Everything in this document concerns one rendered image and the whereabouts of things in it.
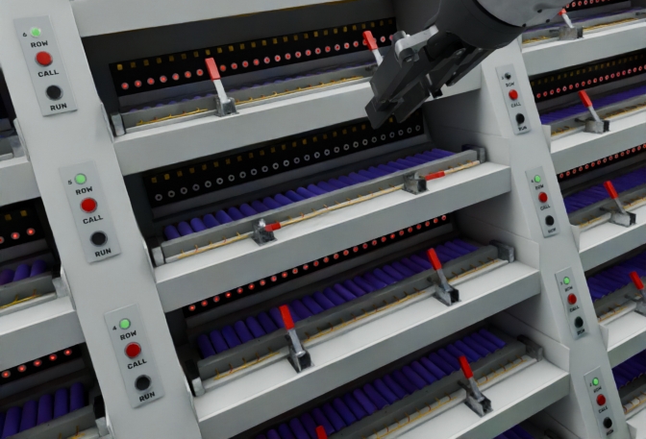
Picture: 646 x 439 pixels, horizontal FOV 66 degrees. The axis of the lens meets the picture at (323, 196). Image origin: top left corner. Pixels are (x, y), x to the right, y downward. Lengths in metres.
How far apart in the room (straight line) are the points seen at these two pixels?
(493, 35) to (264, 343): 0.54
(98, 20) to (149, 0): 0.07
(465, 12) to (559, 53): 0.65
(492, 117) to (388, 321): 0.39
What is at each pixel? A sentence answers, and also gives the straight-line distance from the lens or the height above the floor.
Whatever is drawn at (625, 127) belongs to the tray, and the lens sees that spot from 1.15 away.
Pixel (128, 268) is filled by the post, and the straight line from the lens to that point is 0.68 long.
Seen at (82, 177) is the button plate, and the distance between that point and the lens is 0.68.
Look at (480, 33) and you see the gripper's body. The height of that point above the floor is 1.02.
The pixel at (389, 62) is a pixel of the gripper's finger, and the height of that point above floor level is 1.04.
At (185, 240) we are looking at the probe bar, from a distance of 0.73.
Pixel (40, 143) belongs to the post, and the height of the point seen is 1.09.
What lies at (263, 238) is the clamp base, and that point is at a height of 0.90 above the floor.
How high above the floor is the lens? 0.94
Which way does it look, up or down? 1 degrees down
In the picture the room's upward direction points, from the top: 16 degrees counter-clockwise
